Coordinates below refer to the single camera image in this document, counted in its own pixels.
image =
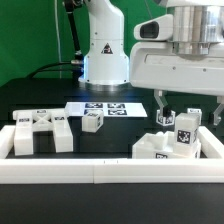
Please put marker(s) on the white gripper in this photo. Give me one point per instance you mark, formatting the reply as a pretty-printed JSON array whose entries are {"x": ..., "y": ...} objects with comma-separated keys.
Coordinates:
[{"x": 153, "y": 65}]

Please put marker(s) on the white U-shaped fence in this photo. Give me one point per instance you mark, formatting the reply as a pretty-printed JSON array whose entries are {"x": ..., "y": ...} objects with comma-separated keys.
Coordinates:
[{"x": 46, "y": 171}]

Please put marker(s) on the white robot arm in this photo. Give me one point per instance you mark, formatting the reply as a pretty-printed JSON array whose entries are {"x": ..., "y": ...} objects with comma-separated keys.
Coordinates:
[{"x": 181, "y": 51}]

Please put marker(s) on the white marker base plate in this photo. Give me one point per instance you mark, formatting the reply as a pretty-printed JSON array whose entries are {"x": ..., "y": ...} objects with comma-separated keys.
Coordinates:
[{"x": 109, "y": 109}]

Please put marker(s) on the white chair seat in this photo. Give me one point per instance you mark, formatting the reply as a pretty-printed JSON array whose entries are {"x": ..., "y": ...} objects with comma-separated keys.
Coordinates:
[{"x": 163, "y": 146}]

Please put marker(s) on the white tagged cube far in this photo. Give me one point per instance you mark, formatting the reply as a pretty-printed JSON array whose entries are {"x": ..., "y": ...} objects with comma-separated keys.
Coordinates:
[{"x": 196, "y": 111}]

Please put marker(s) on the white chair back frame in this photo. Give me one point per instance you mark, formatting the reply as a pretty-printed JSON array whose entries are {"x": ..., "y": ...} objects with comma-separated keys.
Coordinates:
[{"x": 41, "y": 120}]

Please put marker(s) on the white tagged cube nut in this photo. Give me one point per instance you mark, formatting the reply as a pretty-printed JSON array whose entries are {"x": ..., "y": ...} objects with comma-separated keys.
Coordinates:
[{"x": 165, "y": 117}]

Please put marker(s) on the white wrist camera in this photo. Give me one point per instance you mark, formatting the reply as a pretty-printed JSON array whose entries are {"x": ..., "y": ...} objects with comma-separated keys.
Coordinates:
[{"x": 158, "y": 29}]

